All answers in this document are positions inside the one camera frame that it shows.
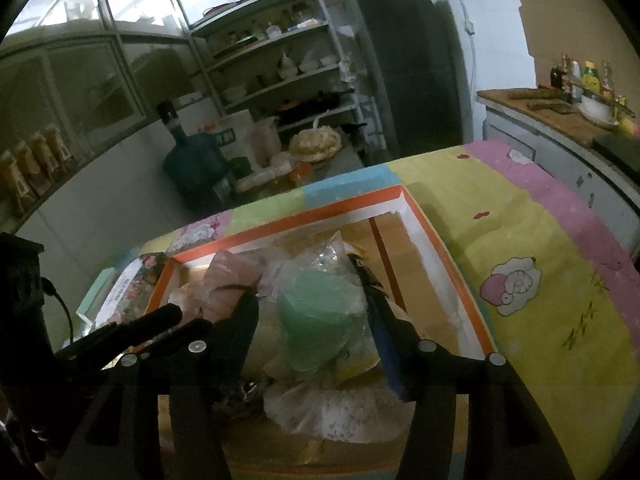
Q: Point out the large floral tissue pack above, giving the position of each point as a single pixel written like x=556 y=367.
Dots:
x=340 y=415

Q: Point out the pink plush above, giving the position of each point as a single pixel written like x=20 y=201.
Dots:
x=230 y=270

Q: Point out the pale yellow ruffled bundle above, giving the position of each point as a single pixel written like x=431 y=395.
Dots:
x=315 y=144

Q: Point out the row of condiment bottles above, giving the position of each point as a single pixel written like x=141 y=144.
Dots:
x=590 y=77

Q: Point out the orange rimmed cardboard box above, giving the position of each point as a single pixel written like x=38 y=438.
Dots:
x=405 y=260

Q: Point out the green plush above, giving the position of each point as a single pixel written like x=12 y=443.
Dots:
x=315 y=315

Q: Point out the large blue water jug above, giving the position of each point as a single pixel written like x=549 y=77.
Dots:
x=195 y=160

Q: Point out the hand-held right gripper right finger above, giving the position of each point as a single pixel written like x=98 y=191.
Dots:
x=387 y=355

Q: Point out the brown cardboard sheets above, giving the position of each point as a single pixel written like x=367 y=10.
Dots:
x=565 y=20

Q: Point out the yellow white plush toy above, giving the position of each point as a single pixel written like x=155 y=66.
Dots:
x=355 y=362

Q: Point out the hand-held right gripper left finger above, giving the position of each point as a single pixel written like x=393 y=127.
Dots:
x=245 y=330

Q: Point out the floral print box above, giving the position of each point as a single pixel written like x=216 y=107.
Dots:
x=135 y=285

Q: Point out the dark refrigerator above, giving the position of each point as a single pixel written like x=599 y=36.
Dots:
x=415 y=85

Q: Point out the white plastic jug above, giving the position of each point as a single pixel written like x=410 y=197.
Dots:
x=265 y=142

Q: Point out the wooden kitchen counter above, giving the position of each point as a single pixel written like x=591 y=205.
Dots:
x=550 y=115

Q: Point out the wall socket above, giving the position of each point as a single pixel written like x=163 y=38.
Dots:
x=469 y=27

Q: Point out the row of orange jars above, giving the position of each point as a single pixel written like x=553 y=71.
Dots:
x=30 y=165

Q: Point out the mint green box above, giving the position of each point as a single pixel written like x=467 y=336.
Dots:
x=97 y=292

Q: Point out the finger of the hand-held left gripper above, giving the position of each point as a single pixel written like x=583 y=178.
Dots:
x=150 y=320

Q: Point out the white bowl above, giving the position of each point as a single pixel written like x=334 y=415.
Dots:
x=600 y=107

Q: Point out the metal shelf rack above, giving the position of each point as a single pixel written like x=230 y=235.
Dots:
x=280 y=40

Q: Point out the glass door cabinet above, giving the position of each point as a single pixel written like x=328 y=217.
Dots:
x=75 y=75

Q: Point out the white carton with green print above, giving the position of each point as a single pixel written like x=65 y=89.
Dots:
x=230 y=135

